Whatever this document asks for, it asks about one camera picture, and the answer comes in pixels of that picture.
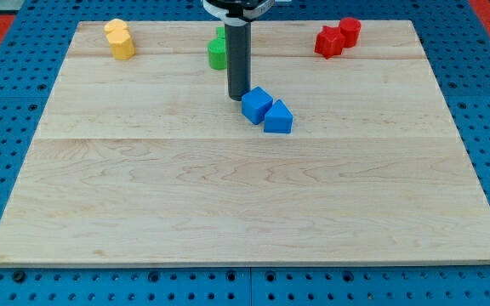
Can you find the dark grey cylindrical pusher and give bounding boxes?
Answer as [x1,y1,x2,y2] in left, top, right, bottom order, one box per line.
[225,18,251,101]

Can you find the blue cube block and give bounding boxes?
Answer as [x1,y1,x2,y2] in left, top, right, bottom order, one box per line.
[242,87,273,125]

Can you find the green block behind pusher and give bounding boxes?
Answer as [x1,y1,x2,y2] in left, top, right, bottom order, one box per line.
[216,26,225,40]

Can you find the yellow rounded block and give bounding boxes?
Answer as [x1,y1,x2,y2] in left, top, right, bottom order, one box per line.
[104,19,128,34]

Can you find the red star block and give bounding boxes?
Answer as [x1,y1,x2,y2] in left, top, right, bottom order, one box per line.
[314,25,345,59]

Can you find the blue triangular prism block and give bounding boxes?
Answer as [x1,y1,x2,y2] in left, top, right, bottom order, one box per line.
[264,99,293,133]

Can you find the wooden board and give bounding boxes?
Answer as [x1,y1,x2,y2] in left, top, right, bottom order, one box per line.
[0,20,490,268]

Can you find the green cylinder block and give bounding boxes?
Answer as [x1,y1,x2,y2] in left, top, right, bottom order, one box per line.
[207,38,226,70]

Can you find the yellow hexagonal block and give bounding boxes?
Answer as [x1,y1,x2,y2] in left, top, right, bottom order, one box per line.
[106,30,135,60]

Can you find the red cylinder block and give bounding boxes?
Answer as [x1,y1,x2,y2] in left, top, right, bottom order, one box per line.
[339,17,362,48]

